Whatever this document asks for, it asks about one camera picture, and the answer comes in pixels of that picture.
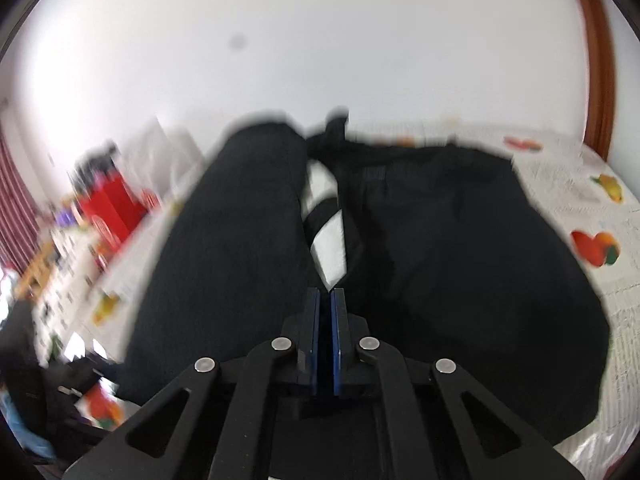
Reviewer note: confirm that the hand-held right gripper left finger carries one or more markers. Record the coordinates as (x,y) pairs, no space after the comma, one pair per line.
(314,342)

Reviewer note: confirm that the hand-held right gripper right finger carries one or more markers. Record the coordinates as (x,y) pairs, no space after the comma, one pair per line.
(337,342)

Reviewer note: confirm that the black white blue jacket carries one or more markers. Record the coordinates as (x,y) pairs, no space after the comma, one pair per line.
(440,260)

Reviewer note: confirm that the red paper bag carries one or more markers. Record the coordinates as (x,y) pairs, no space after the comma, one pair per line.
(112,207)

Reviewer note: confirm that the white plastic bag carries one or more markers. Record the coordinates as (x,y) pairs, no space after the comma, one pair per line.
(160,155)

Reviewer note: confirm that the dark cloth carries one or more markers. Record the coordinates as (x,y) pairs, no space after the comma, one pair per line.
(30,370)

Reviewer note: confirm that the wooden side table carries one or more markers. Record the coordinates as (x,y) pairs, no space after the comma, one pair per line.
(35,270)

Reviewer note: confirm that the red striped curtain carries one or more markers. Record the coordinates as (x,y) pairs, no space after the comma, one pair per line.
(17,200)

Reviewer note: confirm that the brown wooden door frame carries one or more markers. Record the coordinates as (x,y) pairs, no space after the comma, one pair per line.
(597,60)

